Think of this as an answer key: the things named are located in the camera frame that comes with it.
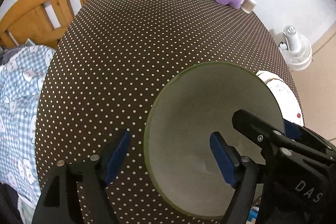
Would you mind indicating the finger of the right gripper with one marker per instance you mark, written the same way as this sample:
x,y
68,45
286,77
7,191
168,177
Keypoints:
x,y
265,135

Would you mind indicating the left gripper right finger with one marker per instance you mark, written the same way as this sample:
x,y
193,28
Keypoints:
x,y
240,172

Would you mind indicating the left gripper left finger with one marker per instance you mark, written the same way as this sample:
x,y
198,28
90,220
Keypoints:
x,y
59,200

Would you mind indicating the red patterned white plate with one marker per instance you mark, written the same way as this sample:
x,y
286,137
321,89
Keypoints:
x,y
285,98

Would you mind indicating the green bowl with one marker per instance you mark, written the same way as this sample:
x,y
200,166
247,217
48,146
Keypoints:
x,y
197,102

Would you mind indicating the white standing fan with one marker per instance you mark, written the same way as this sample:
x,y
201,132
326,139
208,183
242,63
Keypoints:
x,y
295,49

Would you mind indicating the cotton swab container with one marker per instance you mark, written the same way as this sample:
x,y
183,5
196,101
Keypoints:
x,y
248,5

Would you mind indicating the blue checkered blanket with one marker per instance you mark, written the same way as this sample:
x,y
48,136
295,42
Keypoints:
x,y
22,79

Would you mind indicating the brown polka dot tablecloth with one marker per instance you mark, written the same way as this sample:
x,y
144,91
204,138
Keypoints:
x,y
113,60

